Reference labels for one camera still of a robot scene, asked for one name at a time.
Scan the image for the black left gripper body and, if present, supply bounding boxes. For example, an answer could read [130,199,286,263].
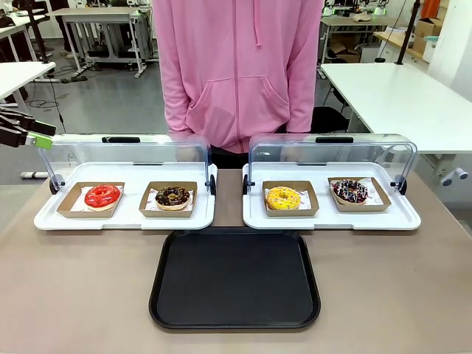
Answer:
[0,108,35,148]

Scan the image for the dark donut with colourful sprinkles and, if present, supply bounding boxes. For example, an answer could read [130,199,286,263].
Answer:
[331,178,369,205]

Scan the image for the brown cardboard donut tray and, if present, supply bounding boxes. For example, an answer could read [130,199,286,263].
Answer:
[56,181,126,219]
[138,180,198,219]
[262,180,320,218]
[327,176,393,213]

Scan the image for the person's right forearm pink sleeve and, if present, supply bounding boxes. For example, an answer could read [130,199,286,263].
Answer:
[159,58,195,134]

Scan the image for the person's left forearm pink sleeve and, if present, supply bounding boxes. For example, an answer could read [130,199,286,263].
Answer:
[285,55,322,134]

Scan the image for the red glazed donut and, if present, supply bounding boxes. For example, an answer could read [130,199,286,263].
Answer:
[84,184,123,212]

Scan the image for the left white display tray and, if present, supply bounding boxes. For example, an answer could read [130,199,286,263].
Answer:
[33,161,217,232]

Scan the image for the chocolate donut with nuts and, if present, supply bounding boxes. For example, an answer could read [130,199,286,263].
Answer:
[154,185,192,212]

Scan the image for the black plastic serving tray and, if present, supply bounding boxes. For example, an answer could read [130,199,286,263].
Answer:
[148,229,322,330]

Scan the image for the yellow sprinkled donut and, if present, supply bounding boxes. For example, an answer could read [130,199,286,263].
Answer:
[265,186,302,212]

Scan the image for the small white table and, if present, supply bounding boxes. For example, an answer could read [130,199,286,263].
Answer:
[0,60,58,103]

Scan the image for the clear display case lid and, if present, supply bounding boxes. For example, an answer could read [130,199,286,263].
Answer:
[247,133,419,195]
[38,133,214,195]

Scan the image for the black pole stand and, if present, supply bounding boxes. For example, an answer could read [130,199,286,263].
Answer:
[21,0,53,64]
[394,0,422,66]

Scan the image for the background person black trousers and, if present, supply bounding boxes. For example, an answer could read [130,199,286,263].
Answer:
[47,0,80,59]

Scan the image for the grey background desk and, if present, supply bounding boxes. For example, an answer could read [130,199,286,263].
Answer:
[45,6,153,79]

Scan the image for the person in pink hoodie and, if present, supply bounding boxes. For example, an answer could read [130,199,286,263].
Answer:
[151,0,325,169]

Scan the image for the background desk with clutter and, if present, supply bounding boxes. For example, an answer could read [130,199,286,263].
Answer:
[319,13,400,64]

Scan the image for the large white table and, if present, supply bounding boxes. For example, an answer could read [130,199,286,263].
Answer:
[319,62,472,156]

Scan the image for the brown cardboard box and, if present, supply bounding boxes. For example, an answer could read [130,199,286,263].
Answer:
[413,15,445,53]

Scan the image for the grey table caster foot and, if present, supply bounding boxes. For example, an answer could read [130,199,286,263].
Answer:
[440,167,470,187]

